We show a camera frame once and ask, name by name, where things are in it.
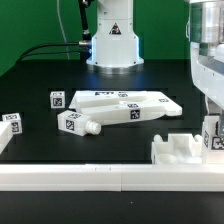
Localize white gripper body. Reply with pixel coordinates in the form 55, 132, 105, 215
190, 43, 224, 110

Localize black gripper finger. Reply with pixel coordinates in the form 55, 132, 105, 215
205, 97, 222, 116

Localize white chair seat plate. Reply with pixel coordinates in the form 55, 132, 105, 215
151, 134, 202, 165

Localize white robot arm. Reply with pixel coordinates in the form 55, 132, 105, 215
87, 0, 224, 114

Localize white chair back pieces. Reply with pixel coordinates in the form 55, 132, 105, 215
69, 90, 182, 125

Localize small white tagged cube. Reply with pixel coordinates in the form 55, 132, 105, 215
2, 113, 22, 134
50, 91, 65, 108

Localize small white tagged cube left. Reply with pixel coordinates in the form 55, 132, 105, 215
2, 113, 22, 134

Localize black cables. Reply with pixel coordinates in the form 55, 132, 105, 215
18, 0, 93, 63

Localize white U-shaped fence wall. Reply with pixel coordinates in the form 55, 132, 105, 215
0, 121, 224, 192

